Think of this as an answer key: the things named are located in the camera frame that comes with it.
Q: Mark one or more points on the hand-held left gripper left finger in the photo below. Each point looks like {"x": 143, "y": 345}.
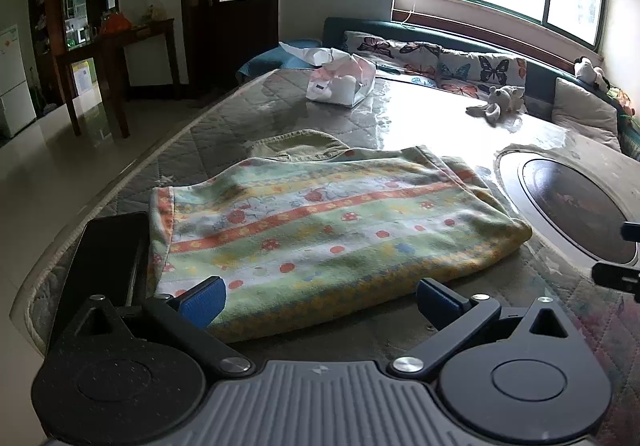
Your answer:
{"x": 202, "y": 303}

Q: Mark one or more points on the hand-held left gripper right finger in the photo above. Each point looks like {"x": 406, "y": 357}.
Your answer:
{"x": 440, "y": 303}

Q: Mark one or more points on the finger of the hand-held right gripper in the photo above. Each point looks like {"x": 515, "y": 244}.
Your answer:
{"x": 631, "y": 231}
{"x": 617, "y": 278}

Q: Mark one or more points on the green patterned button shirt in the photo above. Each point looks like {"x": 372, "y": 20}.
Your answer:
{"x": 325, "y": 226}

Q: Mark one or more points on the black round induction cooktop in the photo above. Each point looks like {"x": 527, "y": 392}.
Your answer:
{"x": 565, "y": 196}

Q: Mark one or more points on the black flat device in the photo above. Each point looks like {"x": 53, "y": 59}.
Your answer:
{"x": 105, "y": 256}

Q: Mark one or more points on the plain grey pillow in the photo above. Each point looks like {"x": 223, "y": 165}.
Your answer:
{"x": 585, "y": 113}

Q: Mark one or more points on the orange green toys on ledge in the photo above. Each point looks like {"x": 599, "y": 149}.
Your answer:
{"x": 622, "y": 101}

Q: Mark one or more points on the black and white plush dog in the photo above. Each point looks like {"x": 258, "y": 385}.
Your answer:
{"x": 589, "y": 71}

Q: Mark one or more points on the grey quilted table cover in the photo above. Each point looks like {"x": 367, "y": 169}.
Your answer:
{"x": 215, "y": 126}

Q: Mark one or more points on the white plush rabbit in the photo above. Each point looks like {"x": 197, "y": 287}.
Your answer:
{"x": 500, "y": 101}

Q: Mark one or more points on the butterfly print pillow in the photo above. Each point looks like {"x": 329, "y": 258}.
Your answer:
{"x": 482, "y": 71}
{"x": 395, "y": 53}

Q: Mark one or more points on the soft tissue pack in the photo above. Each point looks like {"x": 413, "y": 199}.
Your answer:
{"x": 345, "y": 81}

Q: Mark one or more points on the dark wooden side table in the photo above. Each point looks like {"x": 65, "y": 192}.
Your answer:
{"x": 112, "y": 51}

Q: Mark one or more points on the dark wooden door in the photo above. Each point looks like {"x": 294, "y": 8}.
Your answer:
{"x": 200, "y": 26}

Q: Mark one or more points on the white refrigerator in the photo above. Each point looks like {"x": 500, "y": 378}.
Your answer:
{"x": 15, "y": 81}

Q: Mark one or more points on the orange bag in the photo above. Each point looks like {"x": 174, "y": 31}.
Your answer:
{"x": 115, "y": 23}

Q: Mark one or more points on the teal sofa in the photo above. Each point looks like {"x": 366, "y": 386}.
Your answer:
{"x": 332, "y": 28}

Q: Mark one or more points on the dark wooden shelf unit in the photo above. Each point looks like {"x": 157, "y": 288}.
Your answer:
{"x": 50, "y": 26}

